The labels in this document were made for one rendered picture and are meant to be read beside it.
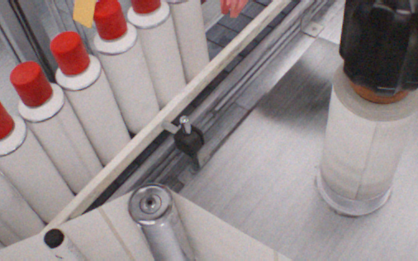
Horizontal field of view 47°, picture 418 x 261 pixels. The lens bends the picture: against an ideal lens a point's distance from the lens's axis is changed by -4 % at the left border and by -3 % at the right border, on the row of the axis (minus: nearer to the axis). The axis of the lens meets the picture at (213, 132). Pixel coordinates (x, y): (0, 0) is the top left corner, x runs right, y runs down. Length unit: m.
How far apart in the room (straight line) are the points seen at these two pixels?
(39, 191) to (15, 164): 0.06
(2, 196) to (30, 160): 0.05
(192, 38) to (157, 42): 0.07
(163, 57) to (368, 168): 0.28
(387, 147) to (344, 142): 0.04
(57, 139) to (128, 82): 0.11
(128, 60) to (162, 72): 0.07
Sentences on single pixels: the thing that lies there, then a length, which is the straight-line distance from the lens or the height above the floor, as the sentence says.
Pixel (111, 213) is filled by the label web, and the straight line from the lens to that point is 0.43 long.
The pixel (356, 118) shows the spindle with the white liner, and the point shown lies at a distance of 0.45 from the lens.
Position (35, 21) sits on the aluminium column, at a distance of 0.65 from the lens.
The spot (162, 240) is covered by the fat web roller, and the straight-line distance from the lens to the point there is 0.42.
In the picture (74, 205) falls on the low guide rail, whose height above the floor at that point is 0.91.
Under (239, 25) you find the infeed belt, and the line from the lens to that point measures 0.79.
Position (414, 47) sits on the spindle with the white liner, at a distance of 0.39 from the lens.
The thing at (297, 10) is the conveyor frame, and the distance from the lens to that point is 0.82.
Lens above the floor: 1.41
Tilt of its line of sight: 54 degrees down
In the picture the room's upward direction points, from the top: 10 degrees counter-clockwise
